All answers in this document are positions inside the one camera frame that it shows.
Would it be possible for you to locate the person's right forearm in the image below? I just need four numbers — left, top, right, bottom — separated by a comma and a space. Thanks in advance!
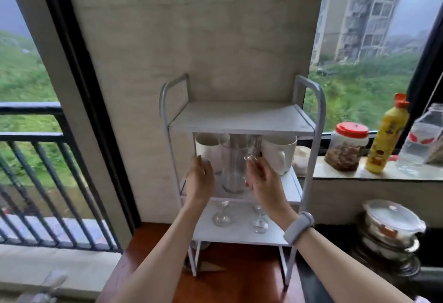
295, 228, 417, 303

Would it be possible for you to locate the glass bowl with lid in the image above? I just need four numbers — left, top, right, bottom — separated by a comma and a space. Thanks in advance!
362, 199, 427, 249

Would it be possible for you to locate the white metal shelf rack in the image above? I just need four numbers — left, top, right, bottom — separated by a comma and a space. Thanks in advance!
159, 73, 327, 292

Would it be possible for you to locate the yellow bottle with orange cap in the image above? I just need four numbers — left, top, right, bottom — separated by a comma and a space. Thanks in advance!
365, 92, 411, 175

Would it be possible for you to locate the stainless steel pot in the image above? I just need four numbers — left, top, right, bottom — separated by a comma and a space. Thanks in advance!
356, 223, 422, 276

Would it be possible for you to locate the red-lidded clear plastic jar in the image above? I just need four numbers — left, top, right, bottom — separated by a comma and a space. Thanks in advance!
324, 122, 370, 172

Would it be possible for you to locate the black balcony railing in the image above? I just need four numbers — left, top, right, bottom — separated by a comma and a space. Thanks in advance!
0, 101, 122, 254

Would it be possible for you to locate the clear plastic water bottle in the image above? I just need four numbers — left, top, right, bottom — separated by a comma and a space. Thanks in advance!
395, 102, 443, 175

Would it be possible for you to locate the white ceramic mug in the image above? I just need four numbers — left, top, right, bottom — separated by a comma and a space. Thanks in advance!
195, 133, 224, 175
261, 135, 298, 176

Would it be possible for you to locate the person's left forearm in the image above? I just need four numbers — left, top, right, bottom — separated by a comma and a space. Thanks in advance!
110, 202, 205, 303

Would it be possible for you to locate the person's right hand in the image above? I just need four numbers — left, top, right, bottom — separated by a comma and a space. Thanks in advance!
246, 156, 299, 229

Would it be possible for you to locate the grey wrist band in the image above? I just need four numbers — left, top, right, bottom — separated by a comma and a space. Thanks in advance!
283, 211, 316, 247

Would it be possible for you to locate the person's left hand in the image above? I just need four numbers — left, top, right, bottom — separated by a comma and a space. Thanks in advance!
185, 155, 216, 207

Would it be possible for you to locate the black door frame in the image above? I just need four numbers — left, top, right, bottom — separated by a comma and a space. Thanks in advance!
34, 0, 141, 234

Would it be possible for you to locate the blurry white object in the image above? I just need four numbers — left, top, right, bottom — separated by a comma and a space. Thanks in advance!
15, 270, 69, 303

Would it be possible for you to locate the grey high-rise building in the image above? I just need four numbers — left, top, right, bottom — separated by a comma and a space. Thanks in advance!
310, 0, 415, 67

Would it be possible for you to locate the clear wine glass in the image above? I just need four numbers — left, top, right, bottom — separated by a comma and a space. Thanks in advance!
251, 206, 270, 234
211, 200, 233, 228

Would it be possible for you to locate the clear glass pitcher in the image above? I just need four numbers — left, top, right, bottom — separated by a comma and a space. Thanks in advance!
219, 134, 262, 195

